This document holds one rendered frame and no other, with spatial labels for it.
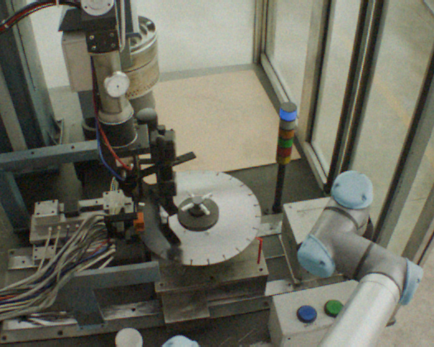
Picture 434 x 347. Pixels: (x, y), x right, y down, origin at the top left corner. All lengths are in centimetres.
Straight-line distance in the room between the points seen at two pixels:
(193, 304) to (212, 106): 94
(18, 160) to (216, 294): 67
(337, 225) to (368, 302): 17
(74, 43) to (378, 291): 72
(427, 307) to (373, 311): 165
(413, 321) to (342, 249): 152
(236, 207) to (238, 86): 88
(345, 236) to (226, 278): 50
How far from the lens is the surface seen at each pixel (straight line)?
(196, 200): 123
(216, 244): 121
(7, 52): 154
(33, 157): 139
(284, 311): 117
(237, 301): 134
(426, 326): 234
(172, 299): 128
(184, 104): 196
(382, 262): 83
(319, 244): 84
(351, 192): 87
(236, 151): 174
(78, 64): 101
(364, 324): 72
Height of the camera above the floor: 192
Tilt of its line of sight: 45 degrees down
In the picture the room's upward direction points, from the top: straight up
